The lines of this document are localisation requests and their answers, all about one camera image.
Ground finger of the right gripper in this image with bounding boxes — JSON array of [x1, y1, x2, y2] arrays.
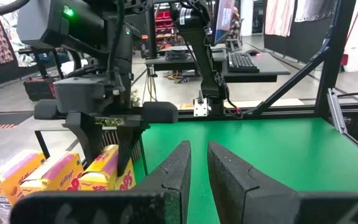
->
[[116, 115, 150, 177], [63, 112, 104, 169]]

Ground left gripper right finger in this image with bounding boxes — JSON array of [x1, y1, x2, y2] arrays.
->
[[207, 140, 358, 224]]

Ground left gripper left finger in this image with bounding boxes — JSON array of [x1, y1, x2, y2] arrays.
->
[[9, 141, 192, 224]]

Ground yellow Corn Pops cereal box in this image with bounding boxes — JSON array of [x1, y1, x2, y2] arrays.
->
[[78, 144, 137, 192], [0, 149, 47, 224], [19, 151, 85, 192]]

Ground black equipment case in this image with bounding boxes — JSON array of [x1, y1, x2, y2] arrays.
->
[[22, 77, 57, 102]]

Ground green table mat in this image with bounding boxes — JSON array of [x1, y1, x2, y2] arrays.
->
[[132, 117, 358, 224]]

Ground pale patterned cloth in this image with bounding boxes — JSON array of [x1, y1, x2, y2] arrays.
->
[[0, 11, 39, 68]]

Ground red storage bins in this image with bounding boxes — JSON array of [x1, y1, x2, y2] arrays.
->
[[155, 10, 173, 35]]

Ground black computer keyboard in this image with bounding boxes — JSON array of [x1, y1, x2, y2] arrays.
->
[[227, 52, 260, 73]]

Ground black computer monitor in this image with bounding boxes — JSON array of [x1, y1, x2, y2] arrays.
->
[[211, 0, 237, 47]]

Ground person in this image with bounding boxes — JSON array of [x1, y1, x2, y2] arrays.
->
[[228, 6, 244, 42]]

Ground pink hanging cloth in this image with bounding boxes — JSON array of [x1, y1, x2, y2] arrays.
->
[[264, 0, 295, 37]]

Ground grey hanging cloth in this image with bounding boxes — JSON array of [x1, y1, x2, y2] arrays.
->
[[293, 0, 337, 23]]

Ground silver metal bracket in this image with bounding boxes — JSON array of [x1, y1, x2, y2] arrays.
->
[[193, 90, 210, 118]]

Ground black coiled cable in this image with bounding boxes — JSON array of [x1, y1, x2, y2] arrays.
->
[[165, 49, 193, 62]]

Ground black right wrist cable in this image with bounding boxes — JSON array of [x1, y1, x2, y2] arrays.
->
[[0, 0, 30, 18]]

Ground black aluminium table frame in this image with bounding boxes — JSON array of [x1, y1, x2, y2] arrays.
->
[[177, 0, 358, 162]]

